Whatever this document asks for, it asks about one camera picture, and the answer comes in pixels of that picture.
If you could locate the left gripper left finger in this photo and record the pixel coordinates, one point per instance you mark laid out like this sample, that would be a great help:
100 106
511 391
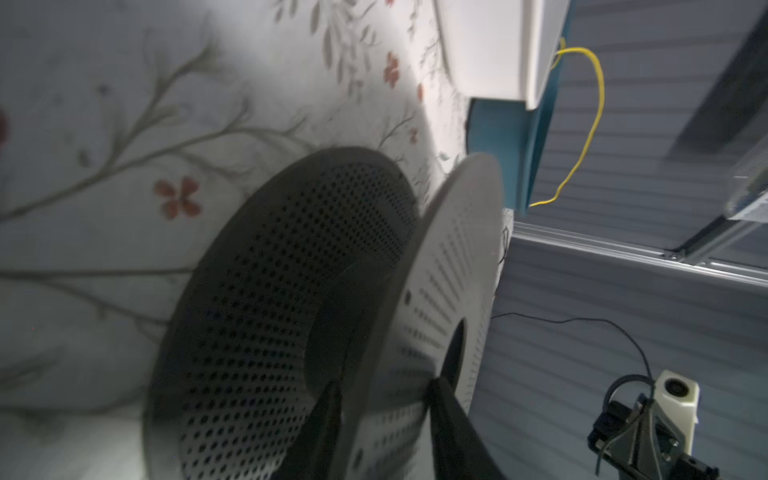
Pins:
311 455

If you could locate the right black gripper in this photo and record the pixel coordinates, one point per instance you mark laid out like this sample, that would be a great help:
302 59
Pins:
640 441

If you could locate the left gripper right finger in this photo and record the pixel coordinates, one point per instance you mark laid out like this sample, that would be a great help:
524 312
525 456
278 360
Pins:
458 452

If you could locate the dark grey cable spool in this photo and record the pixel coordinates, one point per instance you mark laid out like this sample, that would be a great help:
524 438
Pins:
328 272

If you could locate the teal plastic tray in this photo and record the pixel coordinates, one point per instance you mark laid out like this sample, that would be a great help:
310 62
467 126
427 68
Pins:
515 136

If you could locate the white plastic tray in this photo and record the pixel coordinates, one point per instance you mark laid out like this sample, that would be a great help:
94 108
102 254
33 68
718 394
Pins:
501 49

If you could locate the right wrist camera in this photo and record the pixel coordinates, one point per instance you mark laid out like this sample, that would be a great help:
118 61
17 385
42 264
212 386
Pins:
679 397

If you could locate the white wire mesh basket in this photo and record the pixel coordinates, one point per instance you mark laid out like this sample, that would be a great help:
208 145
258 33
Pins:
747 200

